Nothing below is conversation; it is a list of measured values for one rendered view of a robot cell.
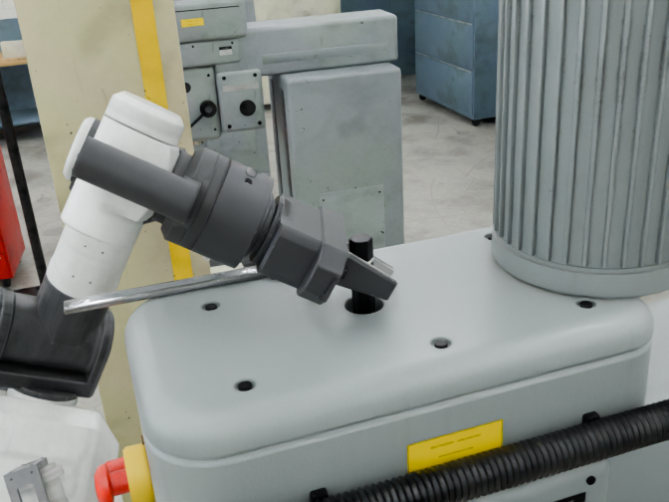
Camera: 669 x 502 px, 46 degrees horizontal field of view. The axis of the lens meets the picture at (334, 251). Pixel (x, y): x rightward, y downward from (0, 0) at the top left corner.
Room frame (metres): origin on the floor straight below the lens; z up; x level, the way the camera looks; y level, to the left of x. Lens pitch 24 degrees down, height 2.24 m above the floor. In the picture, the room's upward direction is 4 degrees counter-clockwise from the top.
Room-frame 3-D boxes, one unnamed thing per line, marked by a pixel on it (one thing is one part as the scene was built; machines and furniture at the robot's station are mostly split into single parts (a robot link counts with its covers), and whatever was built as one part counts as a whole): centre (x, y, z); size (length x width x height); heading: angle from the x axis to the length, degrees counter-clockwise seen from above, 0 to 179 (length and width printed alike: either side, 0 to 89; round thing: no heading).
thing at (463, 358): (0.66, -0.04, 1.81); 0.47 x 0.26 x 0.16; 108
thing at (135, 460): (0.58, 0.19, 1.76); 0.06 x 0.02 x 0.06; 18
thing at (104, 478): (0.58, 0.22, 1.76); 0.04 x 0.03 x 0.04; 18
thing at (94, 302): (0.71, 0.15, 1.89); 0.24 x 0.04 x 0.01; 106
